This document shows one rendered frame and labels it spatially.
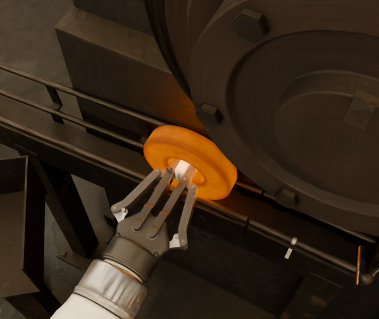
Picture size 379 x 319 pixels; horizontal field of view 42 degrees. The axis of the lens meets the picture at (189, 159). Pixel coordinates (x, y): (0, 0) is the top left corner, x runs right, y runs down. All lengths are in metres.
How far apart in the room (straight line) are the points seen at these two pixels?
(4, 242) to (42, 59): 1.19
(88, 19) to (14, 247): 0.42
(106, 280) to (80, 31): 0.40
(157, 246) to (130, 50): 0.30
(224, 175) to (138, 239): 0.16
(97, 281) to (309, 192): 0.32
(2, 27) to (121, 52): 1.46
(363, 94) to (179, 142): 0.41
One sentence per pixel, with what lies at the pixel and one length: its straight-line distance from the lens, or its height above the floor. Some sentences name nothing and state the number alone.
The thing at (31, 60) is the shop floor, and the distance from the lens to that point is 2.06.
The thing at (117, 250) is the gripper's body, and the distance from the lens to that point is 0.69.
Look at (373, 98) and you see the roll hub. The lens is 0.36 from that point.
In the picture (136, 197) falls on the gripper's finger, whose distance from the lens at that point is 0.74.
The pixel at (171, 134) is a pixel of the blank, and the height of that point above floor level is 0.83.
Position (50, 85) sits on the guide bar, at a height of 0.72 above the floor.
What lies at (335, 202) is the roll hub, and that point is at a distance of 0.49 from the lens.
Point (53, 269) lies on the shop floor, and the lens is 1.57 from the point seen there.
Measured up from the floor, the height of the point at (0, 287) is 0.60.
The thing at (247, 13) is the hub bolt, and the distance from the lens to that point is 0.34.
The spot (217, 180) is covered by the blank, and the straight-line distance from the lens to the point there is 0.76.
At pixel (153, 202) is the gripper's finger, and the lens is 0.74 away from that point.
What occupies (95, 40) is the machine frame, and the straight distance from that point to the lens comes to 0.81.
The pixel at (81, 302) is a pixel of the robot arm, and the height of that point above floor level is 0.80.
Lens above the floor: 1.44
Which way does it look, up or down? 58 degrees down
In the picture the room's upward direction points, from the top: straight up
